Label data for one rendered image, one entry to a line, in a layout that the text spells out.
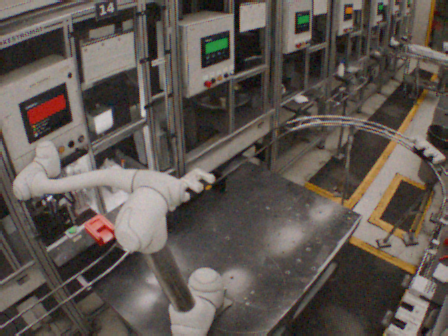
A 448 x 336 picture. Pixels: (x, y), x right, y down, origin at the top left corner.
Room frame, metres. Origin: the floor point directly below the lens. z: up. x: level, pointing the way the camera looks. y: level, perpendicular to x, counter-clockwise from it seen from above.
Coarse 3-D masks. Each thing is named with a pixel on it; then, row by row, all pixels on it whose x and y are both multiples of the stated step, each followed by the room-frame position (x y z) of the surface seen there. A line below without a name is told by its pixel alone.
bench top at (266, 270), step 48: (240, 192) 1.90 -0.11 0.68; (288, 192) 1.89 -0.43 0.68; (192, 240) 1.47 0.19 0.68; (240, 240) 1.47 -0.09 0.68; (288, 240) 1.45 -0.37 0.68; (336, 240) 1.42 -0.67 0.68; (96, 288) 1.06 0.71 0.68; (144, 288) 1.09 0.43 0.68; (240, 288) 1.11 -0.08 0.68; (288, 288) 1.09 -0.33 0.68
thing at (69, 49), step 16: (144, 0) 1.76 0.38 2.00; (64, 16) 1.43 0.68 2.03; (144, 16) 1.75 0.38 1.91; (64, 32) 1.42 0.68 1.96; (144, 32) 1.75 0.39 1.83; (64, 48) 1.44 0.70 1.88; (144, 64) 1.74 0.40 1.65; (144, 80) 1.73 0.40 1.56; (80, 96) 1.44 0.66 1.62; (144, 128) 1.75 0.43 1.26; (96, 192) 1.42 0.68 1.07
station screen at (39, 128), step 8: (48, 96) 1.29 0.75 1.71; (56, 96) 1.32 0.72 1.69; (64, 96) 1.35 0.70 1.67; (32, 104) 1.22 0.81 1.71; (40, 104) 1.25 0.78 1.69; (56, 112) 1.31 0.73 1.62; (64, 112) 1.34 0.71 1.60; (40, 120) 1.24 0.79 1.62; (48, 120) 1.27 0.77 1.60; (56, 120) 1.30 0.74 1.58; (64, 120) 1.33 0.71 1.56; (32, 128) 1.20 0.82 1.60; (40, 128) 1.23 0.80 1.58; (48, 128) 1.26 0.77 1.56; (32, 136) 1.20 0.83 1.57
